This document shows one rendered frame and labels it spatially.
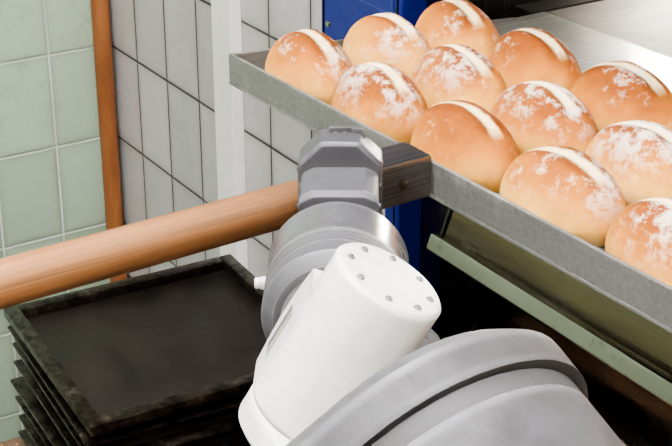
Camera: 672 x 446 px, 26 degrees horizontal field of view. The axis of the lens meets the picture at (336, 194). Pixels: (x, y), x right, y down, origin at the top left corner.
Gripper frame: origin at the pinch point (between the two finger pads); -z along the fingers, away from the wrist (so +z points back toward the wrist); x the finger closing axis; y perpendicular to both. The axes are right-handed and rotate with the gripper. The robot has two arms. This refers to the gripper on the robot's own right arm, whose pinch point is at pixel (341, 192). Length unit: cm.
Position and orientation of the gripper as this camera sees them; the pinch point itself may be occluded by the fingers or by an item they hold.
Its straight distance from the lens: 100.8
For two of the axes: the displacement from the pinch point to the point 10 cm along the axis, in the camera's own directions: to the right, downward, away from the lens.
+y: -10.0, 0.0, 0.2
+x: -0.1, -9.1, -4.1
